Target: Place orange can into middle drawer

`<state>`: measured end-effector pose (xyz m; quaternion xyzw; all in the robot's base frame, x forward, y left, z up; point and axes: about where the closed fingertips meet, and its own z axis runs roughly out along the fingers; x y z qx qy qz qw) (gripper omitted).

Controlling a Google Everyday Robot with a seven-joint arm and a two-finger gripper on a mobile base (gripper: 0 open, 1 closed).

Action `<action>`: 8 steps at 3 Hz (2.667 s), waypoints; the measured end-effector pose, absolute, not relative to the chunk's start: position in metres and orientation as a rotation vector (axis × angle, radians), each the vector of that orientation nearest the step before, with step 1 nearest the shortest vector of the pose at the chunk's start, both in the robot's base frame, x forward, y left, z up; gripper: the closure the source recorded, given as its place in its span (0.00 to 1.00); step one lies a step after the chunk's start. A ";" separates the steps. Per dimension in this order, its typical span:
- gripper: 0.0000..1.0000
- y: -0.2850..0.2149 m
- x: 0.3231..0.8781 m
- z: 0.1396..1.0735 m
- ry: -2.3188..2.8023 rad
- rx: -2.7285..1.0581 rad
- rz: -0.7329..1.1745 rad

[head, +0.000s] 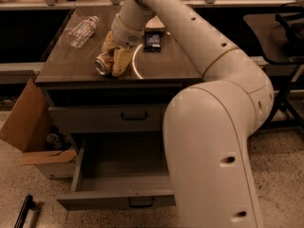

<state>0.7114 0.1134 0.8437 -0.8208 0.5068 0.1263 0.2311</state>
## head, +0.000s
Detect clear plastic water bottle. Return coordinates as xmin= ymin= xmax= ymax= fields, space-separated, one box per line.
xmin=66 ymin=16 xmax=99 ymax=48

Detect dark blue snack packet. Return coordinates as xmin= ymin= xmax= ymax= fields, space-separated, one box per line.
xmin=143 ymin=31 xmax=162 ymax=52

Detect closed grey upper drawer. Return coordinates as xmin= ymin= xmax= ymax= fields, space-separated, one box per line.
xmin=48 ymin=104 xmax=166 ymax=134

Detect black bar on floor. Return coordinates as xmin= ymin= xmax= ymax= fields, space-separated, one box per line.
xmin=14 ymin=195 xmax=35 ymax=228

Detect white paper bowl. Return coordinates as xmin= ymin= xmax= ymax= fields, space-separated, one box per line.
xmin=145 ymin=16 xmax=165 ymax=31

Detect black chair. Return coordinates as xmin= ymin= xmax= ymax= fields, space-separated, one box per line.
xmin=243 ymin=1 xmax=304 ymax=129

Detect open cardboard box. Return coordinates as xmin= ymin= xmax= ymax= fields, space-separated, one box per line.
xmin=0 ymin=80 xmax=77 ymax=179

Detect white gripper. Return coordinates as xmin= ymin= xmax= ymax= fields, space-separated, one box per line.
xmin=101 ymin=14 xmax=143 ymax=77

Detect open grey middle drawer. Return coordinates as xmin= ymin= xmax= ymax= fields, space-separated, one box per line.
xmin=58 ymin=131 xmax=175 ymax=211

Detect grey drawer cabinet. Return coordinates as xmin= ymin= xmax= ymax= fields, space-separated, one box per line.
xmin=36 ymin=6 xmax=202 ymax=146

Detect crushed orange soda can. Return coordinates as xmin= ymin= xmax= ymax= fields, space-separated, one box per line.
xmin=94 ymin=52 xmax=114 ymax=76

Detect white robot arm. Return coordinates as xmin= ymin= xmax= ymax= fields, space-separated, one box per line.
xmin=111 ymin=0 xmax=274 ymax=228

